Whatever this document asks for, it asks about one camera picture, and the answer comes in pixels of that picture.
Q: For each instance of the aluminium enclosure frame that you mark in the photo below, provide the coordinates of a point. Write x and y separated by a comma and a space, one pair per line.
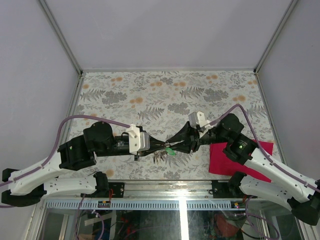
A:
152, 62

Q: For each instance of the large metal keyring with clips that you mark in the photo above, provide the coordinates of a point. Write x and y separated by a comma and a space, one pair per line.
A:
162, 156

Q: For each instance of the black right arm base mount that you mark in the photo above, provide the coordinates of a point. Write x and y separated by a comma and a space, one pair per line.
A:
230, 189

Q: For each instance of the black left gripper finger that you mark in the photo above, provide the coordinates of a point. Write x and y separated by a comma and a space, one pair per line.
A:
155, 143
151, 150

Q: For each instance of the floral patterned table mat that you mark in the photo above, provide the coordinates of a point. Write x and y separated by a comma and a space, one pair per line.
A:
160, 102

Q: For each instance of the grey slotted cable duct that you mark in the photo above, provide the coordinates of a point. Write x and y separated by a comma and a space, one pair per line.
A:
87, 204

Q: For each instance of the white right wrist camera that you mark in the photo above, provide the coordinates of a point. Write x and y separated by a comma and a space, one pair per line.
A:
198, 121

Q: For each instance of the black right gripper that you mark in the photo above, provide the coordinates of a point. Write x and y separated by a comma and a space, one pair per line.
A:
186, 133

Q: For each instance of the green tagged key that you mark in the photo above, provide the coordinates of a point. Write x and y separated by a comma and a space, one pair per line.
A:
170, 151

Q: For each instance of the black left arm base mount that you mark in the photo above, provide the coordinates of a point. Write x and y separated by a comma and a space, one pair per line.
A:
110, 188

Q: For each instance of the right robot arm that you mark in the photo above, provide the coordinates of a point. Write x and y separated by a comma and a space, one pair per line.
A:
292, 190

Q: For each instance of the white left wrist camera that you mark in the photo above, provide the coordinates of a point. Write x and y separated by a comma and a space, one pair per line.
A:
138, 139

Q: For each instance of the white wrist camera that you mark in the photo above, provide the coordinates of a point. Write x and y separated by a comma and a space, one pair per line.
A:
198, 121
138, 139

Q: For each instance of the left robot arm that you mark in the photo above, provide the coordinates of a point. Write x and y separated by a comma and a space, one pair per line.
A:
42, 180

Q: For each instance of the red folded cloth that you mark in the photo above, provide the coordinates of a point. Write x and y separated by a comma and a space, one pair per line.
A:
230, 158

